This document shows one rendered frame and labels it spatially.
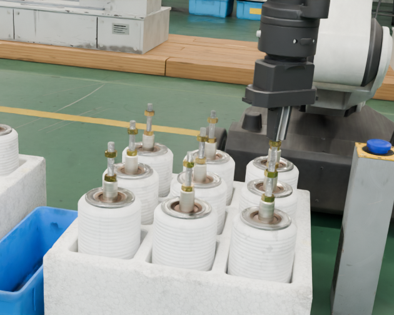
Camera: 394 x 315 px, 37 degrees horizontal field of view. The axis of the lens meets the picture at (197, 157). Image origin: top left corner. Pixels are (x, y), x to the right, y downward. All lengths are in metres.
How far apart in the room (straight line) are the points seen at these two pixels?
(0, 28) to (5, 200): 2.23
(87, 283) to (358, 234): 0.47
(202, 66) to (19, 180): 1.83
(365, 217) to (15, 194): 0.64
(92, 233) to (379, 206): 0.48
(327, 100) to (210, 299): 0.81
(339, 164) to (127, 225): 0.64
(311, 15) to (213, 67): 2.04
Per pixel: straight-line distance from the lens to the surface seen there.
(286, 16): 0.88
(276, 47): 0.88
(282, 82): 0.90
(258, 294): 0.85
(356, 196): 1.04
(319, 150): 1.41
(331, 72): 1.26
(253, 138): 1.41
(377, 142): 1.04
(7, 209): 1.16
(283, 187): 1.00
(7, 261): 1.12
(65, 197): 1.54
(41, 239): 1.23
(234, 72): 2.88
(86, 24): 3.11
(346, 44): 1.24
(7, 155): 1.21
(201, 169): 0.98
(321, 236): 1.43
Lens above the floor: 0.62
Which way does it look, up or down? 20 degrees down
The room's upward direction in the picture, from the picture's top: 4 degrees clockwise
